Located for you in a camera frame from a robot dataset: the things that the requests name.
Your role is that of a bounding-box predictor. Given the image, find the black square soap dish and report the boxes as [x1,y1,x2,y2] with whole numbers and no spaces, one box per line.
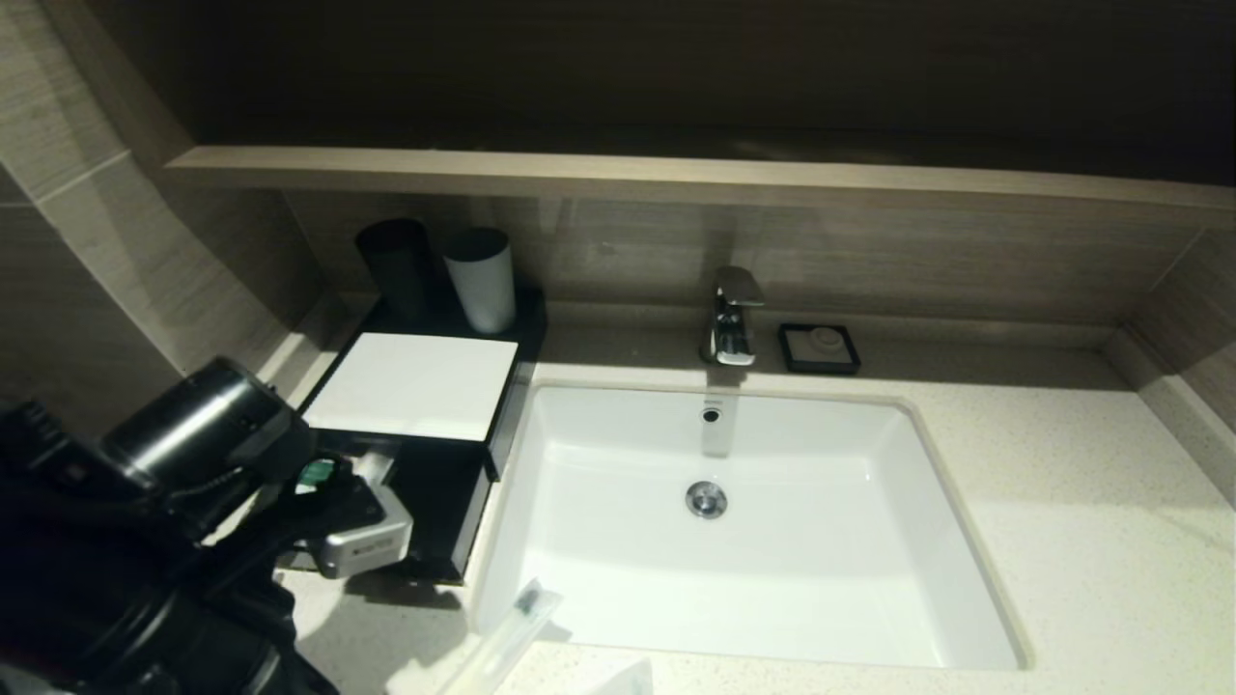
[777,322,863,376]

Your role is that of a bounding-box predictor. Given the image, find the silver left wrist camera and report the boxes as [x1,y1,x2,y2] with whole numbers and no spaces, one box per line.
[317,483,415,580]

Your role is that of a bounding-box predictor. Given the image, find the black glossy storage box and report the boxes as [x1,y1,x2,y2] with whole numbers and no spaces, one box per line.
[283,288,549,482]

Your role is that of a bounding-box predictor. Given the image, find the black pull-out drawer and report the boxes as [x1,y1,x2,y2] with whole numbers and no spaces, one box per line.
[280,434,495,587]

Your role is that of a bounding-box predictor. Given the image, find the black cup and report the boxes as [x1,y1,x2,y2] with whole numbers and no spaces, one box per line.
[354,218,436,325]

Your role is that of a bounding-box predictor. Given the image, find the chrome faucet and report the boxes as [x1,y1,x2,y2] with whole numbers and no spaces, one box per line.
[699,266,767,369]

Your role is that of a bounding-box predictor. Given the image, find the wooden wall shelf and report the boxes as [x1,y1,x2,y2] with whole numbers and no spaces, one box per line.
[162,145,1236,231]

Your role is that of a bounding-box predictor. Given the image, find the white cup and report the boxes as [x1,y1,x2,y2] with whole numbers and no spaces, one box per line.
[442,227,519,336]

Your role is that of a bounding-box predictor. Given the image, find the long packet with green label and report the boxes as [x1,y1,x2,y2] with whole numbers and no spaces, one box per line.
[439,577,565,695]

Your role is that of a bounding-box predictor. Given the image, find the chrome sink drain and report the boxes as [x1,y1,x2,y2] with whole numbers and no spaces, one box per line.
[686,480,729,521]

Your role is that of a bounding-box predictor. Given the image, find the white ceramic sink basin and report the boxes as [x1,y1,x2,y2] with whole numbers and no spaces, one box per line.
[468,381,1032,673]

